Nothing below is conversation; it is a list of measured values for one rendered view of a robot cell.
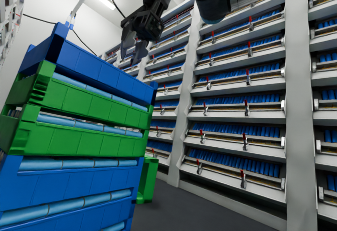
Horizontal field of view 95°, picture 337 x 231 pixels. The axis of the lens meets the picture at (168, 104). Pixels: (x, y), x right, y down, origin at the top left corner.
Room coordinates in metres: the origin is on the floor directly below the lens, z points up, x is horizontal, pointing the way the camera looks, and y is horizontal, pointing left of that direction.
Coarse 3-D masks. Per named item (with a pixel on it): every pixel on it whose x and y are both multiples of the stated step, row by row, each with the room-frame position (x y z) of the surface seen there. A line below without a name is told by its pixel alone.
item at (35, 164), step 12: (0, 156) 0.32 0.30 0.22; (24, 156) 0.31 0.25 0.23; (36, 156) 0.32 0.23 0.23; (48, 156) 0.34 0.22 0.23; (60, 156) 0.36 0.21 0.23; (72, 156) 0.38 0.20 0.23; (84, 156) 0.41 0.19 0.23; (96, 156) 0.44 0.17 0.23; (24, 168) 0.28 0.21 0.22; (36, 168) 0.29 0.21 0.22; (48, 168) 0.31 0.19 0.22; (60, 168) 0.33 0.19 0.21; (72, 168) 0.34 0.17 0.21
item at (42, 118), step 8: (8, 112) 0.36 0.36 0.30; (16, 112) 0.33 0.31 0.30; (40, 120) 0.28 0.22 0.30; (48, 120) 0.29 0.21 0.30; (56, 120) 0.30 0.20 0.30; (64, 120) 0.31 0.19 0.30; (72, 120) 0.32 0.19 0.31; (88, 128) 0.35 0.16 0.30; (96, 128) 0.36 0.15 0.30; (104, 128) 0.38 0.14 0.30; (112, 128) 0.40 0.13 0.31; (136, 136) 0.46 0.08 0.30
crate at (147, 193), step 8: (144, 160) 0.79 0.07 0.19; (152, 160) 0.81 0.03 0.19; (144, 168) 0.92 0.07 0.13; (152, 168) 0.81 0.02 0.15; (144, 176) 0.91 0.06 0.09; (152, 176) 0.82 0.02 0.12; (144, 184) 0.90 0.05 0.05; (152, 184) 0.82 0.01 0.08; (144, 192) 0.80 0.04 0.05; (152, 192) 0.83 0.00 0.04; (136, 200) 0.79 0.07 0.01; (144, 200) 0.81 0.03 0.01
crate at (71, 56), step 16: (64, 32) 0.26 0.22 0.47; (32, 48) 0.36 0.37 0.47; (48, 48) 0.25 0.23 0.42; (64, 48) 0.27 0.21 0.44; (80, 48) 0.29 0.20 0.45; (32, 64) 0.29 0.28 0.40; (64, 64) 0.28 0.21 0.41; (80, 64) 0.30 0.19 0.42; (96, 64) 0.32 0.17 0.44; (80, 80) 0.34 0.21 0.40; (96, 80) 0.33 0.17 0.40; (112, 80) 0.36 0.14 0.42; (128, 80) 0.39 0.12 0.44; (128, 96) 0.42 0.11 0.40; (144, 96) 0.45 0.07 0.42
